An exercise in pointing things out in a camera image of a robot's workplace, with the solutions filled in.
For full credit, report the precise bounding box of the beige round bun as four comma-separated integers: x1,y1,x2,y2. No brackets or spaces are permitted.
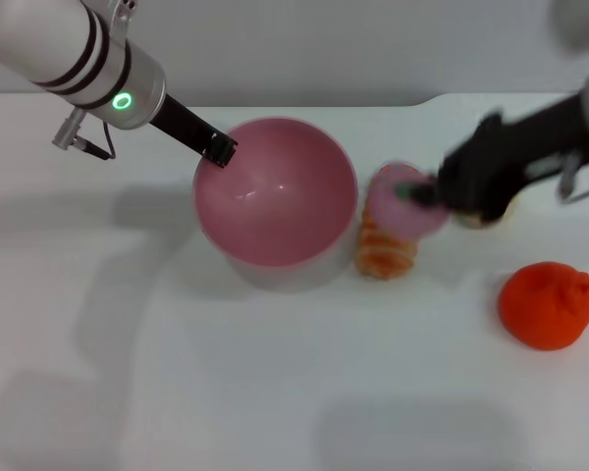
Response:
451,195,521,230

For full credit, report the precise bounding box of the red orange toy fruit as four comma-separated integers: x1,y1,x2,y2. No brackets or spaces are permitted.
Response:
498,261,589,351

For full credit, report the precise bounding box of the right arm cable with plug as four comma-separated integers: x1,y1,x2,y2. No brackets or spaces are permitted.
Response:
559,151,589,202

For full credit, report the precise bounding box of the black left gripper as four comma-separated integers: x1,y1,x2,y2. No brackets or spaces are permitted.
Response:
149,92,239,170

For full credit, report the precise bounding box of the left arm cable with plug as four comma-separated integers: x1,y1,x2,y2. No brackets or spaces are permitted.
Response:
51,107,117,161

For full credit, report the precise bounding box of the arm cable with plug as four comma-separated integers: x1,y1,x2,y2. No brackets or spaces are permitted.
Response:
559,151,589,202
51,107,117,161

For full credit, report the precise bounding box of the pink plastic bowl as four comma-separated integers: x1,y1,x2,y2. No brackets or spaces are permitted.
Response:
192,115,358,270

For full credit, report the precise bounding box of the orange striped bread loaf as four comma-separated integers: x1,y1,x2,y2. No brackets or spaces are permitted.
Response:
355,166,418,281

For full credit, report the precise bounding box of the pink toy peach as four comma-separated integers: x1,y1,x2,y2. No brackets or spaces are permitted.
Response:
372,161,453,239

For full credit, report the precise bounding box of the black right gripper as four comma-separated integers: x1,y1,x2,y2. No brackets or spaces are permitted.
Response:
397,92,589,225

